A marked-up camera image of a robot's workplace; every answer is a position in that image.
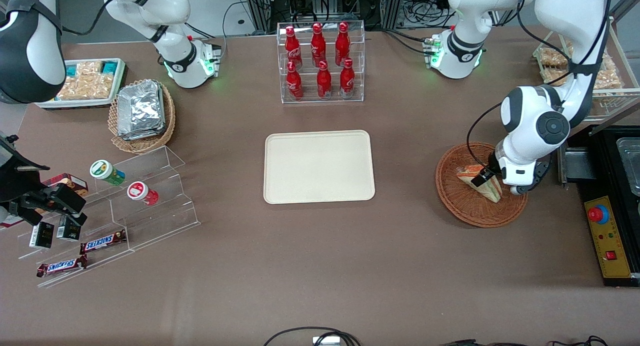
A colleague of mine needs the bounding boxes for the tangled black background cables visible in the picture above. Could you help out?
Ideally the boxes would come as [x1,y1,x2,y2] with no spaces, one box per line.
[404,0,453,28]

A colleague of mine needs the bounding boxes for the triangle sandwich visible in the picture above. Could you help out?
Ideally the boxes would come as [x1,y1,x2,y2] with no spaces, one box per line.
[456,164,503,203]

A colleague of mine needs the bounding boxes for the black looped cable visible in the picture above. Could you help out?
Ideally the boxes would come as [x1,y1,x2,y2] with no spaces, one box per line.
[262,327,362,346]

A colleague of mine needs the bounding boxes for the beige rectangular tray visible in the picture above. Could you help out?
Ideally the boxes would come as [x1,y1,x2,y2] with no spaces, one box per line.
[263,130,376,205]

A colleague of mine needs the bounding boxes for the brown round wicker basket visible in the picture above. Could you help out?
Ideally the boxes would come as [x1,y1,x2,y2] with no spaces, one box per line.
[435,142,529,229]

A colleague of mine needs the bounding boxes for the stacked foil containers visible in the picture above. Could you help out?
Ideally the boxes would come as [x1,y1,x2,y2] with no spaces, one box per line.
[116,80,167,141]

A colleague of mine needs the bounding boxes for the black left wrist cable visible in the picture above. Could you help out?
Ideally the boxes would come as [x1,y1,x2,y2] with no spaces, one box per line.
[466,102,504,171]

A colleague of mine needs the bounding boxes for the white wire rack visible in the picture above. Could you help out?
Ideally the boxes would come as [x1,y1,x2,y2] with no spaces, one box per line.
[532,16,640,121]

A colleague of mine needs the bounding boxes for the green labelled cup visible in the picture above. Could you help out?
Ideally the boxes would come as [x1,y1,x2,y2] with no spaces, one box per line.
[89,159,126,186]

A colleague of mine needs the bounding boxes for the aluminium frame post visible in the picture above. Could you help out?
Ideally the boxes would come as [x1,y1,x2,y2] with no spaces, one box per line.
[244,0,274,33]
[380,0,407,30]

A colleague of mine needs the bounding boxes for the small black box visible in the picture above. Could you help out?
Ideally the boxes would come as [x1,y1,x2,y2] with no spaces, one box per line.
[56,216,82,242]
[28,221,55,250]

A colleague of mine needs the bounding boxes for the thin black cable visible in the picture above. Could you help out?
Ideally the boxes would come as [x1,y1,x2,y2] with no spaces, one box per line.
[440,335,610,346]

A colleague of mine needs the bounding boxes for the white snack tray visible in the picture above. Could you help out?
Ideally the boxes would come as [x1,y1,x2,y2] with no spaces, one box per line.
[35,58,127,110]

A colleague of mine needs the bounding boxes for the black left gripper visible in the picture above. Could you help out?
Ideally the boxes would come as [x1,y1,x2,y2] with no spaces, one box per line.
[470,149,503,188]

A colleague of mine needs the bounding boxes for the beige snack pack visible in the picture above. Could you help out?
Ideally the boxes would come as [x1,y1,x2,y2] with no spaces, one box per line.
[56,75,115,100]
[75,61,104,78]

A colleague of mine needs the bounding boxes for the steel pan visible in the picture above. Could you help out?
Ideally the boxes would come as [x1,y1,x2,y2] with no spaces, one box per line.
[616,138,640,197]

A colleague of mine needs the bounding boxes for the black metal appliance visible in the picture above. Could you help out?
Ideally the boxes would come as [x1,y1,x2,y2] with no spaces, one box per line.
[557,125,640,199]

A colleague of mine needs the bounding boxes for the clear acrylic step display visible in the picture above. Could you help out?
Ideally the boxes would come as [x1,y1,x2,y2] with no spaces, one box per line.
[17,145,202,289]

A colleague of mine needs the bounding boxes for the brown chocolate box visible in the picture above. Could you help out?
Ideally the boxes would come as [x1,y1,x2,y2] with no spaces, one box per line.
[42,173,89,197]

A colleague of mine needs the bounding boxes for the red cola bottle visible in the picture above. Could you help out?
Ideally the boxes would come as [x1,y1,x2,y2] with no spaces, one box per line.
[339,58,356,98]
[335,21,351,67]
[316,60,332,99]
[310,22,327,67]
[286,60,304,101]
[284,25,303,69]

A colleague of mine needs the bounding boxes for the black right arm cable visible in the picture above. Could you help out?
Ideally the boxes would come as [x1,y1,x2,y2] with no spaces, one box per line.
[59,0,121,37]

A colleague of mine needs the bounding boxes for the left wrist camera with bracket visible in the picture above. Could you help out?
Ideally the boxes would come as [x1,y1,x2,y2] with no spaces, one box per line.
[509,159,552,196]

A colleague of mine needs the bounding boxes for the red labelled cup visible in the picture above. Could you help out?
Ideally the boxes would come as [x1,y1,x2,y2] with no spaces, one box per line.
[126,181,159,206]

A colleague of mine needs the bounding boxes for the black left base cables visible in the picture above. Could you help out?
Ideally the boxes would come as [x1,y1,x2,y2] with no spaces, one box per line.
[382,27,436,54]

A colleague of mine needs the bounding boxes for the Snickers chocolate bar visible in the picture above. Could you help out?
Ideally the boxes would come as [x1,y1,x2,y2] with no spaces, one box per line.
[36,255,89,278]
[80,229,128,255]

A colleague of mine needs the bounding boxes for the black right base cable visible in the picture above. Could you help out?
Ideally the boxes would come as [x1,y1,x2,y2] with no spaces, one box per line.
[185,21,226,39]

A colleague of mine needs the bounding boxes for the light tan wicker basket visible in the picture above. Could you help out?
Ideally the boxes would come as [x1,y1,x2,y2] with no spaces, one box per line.
[108,79,177,154]

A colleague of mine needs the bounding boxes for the clear acrylic bottle rack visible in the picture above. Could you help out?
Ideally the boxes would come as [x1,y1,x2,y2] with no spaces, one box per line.
[277,20,366,104]

